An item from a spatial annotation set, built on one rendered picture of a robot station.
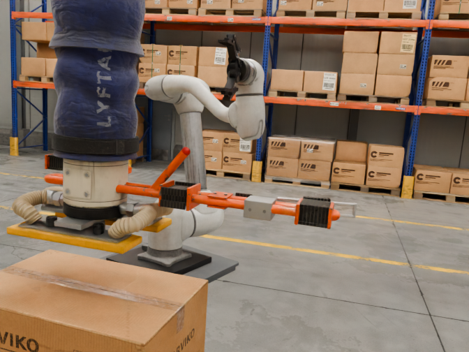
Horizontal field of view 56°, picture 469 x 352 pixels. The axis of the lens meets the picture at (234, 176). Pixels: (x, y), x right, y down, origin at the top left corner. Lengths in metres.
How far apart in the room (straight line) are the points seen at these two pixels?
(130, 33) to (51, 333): 0.76
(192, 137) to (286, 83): 6.27
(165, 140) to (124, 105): 9.11
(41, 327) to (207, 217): 1.04
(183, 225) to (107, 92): 0.97
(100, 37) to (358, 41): 7.31
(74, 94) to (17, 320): 0.58
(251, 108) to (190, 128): 0.57
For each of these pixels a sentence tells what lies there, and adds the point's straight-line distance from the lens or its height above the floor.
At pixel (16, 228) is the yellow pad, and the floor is 1.14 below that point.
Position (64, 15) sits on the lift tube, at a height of 1.67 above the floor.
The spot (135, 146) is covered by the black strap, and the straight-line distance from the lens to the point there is 1.21.
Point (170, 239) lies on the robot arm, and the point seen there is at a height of 0.89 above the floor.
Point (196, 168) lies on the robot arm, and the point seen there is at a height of 1.17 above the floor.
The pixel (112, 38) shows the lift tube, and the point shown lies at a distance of 1.15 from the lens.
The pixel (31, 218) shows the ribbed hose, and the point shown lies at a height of 1.16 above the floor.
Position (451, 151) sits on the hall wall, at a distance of 9.74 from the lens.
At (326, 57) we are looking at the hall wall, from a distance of 9.56.
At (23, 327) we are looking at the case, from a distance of 1.28.
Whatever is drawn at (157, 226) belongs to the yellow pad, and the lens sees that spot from 1.26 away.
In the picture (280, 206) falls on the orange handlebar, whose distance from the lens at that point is 1.06.
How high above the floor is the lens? 1.50
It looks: 10 degrees down
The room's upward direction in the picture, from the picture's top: 4 degrees clockwise
